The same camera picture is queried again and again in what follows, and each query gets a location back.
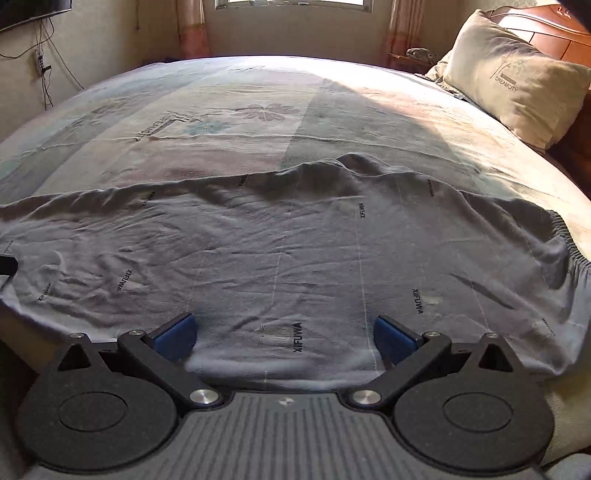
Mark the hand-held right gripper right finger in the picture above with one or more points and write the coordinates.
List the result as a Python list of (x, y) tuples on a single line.
[(392, 341)]

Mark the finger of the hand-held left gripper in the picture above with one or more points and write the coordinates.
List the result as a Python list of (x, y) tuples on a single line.
[(8, 265)]

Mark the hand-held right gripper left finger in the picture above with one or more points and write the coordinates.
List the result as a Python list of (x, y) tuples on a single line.
[(175, 340)]

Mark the grey printed pants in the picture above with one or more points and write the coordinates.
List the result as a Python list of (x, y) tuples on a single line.
[(300, 254)]

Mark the power strip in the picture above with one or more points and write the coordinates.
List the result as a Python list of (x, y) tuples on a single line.
[(39, 63)]

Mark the patterned bed sheet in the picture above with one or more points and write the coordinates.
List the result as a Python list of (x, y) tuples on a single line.
[(231, 120)]

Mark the black television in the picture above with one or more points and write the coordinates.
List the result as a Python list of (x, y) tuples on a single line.
[(32, 11)]

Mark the patterned cream pillow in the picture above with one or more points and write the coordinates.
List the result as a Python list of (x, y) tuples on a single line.
[(438, 71)]

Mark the cream printed pillow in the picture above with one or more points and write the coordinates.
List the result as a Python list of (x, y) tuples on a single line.
[(512, 78)]

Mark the grey bundled cloth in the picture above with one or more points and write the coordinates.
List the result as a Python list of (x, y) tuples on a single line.
[(422, 53)]

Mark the pink curtain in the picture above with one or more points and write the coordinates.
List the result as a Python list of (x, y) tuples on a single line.
[(194, 27), (404, 27)]

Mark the orange wooden headboard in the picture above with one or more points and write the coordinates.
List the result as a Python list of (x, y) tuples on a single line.
[(540, 27)]

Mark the window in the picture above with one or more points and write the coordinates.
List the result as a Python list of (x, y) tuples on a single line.
[(291, 3)]

